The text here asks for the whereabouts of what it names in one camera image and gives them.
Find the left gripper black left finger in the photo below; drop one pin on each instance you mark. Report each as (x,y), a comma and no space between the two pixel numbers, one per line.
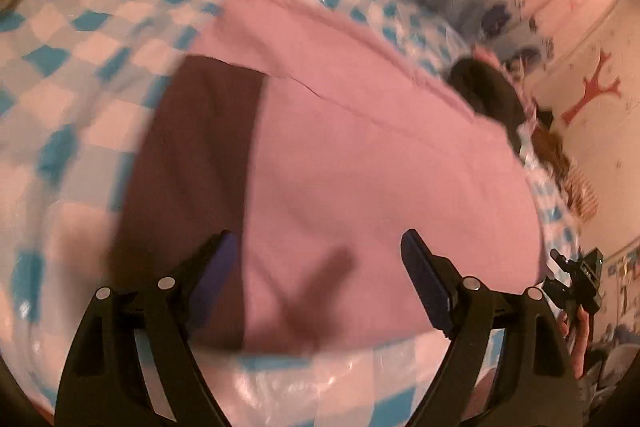
(102,383)

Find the striped garment at bedside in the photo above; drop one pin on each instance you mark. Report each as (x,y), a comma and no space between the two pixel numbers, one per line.
(581,199)

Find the black folded jacket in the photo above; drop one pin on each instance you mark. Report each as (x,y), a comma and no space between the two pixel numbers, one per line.
(488,92)

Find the blue white checkered bed cover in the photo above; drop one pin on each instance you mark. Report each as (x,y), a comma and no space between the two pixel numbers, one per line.
(80,83)

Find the pink and brown hooded jacket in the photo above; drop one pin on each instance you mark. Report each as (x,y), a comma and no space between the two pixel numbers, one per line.
(317,145)

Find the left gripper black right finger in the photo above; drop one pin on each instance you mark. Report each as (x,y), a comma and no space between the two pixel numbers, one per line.
(534,383)

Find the person's right hand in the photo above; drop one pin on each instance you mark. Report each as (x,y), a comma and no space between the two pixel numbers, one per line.
(576,334)

